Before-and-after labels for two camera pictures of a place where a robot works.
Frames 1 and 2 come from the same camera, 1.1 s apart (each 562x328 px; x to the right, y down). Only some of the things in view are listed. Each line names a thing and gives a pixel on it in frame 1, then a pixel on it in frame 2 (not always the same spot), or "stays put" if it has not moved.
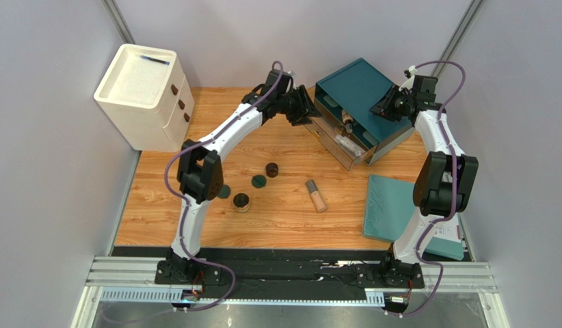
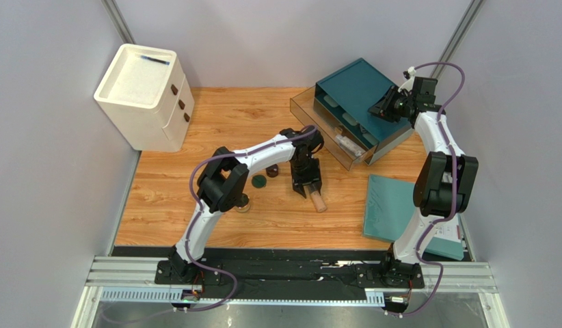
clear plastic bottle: [350, 145] stays put
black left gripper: [306, 108] to [313, 178]
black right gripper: [387, 107] stays put
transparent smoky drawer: [349, 146] stays put
